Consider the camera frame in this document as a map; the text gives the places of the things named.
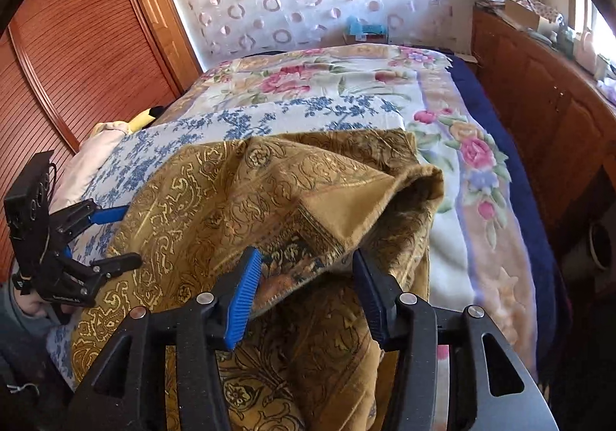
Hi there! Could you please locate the cream pillow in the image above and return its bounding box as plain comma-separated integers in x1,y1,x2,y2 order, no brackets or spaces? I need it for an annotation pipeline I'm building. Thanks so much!
58,120,132,210

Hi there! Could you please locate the wooden louvered wardrobe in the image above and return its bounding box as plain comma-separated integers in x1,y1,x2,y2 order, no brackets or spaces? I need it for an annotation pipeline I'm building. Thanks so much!
0,0,203,268

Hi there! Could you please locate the wooden cabinet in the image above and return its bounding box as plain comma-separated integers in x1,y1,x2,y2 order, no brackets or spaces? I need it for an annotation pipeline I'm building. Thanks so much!
469,8,616,259

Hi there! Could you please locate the grey cylindrical container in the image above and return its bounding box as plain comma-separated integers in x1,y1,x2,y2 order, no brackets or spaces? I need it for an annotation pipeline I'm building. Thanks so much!
561,219,616,298

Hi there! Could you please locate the white plastic bottle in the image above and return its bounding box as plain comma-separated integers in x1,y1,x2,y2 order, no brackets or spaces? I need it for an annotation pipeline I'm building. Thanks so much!
577,29,598,63

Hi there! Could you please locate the blue box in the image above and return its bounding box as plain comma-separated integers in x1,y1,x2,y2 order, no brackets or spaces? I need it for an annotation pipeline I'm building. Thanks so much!
344,17,390,44

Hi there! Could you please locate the white sheet with blue flowers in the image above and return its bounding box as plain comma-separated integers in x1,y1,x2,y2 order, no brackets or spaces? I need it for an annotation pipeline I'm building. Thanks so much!
45,97,405,388

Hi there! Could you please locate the pink floral blanket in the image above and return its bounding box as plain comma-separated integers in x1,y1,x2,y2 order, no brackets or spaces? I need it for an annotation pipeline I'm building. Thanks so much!
180,46,540,364

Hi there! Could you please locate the cardboard box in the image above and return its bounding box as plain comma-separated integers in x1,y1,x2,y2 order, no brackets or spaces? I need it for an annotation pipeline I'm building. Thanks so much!
503,0,542,26

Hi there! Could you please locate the person's left forearm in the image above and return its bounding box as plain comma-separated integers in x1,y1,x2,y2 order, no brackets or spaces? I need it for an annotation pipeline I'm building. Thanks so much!
0,279,54,340

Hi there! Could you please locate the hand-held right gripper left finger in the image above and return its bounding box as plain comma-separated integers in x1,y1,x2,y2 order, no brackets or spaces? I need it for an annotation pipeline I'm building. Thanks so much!
72,246,263,431

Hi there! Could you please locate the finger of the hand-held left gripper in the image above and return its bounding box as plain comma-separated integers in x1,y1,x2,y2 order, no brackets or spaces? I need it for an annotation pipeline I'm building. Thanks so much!
48,198,132,240
60,253,144,290

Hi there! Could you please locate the person's left hand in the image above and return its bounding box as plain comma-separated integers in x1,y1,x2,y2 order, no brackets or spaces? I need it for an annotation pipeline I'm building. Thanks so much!
19,294,80,323

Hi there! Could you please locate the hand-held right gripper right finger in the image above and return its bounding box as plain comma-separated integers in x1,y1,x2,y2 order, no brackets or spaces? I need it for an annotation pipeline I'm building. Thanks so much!
352,248,561,431

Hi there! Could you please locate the yellow plush toy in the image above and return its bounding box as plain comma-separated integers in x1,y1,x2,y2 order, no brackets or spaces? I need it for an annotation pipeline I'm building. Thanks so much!
127,106,167,132

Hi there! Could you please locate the small-print white cloth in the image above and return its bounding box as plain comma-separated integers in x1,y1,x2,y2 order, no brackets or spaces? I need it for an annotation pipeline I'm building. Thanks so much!
474,0,565,26

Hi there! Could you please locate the golden sunflower patterned cloth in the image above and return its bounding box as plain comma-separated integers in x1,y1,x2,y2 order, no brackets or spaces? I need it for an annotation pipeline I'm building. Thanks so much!
72,128,446,431

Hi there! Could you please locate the dark blue bed sheet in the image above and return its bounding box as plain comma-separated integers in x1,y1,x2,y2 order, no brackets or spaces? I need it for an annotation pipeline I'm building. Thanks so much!
447,53,573,388

